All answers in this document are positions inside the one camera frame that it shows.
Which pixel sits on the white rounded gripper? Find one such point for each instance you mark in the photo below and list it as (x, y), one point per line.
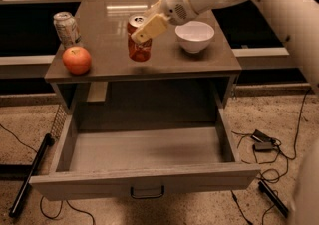
(174, 6)

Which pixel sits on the red soda can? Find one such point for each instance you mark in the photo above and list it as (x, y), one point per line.
(137, 52)

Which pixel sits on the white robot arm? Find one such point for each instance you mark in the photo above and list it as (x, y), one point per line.
(294, 22)

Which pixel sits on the grey cabinet with counter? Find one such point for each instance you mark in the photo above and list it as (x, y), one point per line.
(173, 88)

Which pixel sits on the red apple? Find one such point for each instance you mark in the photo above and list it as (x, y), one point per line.
(77, 60)

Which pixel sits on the open grey top drawer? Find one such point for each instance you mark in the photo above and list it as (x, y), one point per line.
(102, 164)

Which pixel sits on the white ceramic bowl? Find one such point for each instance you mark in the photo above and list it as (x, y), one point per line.
(194, 36)

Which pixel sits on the white green soda can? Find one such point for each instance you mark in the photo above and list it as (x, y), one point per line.
(67, 29)

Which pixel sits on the metal mesh panel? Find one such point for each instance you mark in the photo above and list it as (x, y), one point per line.
(58, 122)

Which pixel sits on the black bar left floor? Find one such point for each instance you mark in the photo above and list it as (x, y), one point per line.
(18, 204)

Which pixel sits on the black bar floor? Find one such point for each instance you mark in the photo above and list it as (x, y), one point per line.
(18, 204)
(265, 188)

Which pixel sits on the black power adapter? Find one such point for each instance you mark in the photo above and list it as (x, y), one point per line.
(263, 142)

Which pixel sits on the black bar right floor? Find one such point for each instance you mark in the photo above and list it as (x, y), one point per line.
(265, 188)

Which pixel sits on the black drawer handle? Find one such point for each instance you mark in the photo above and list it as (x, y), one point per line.
(147, 193)

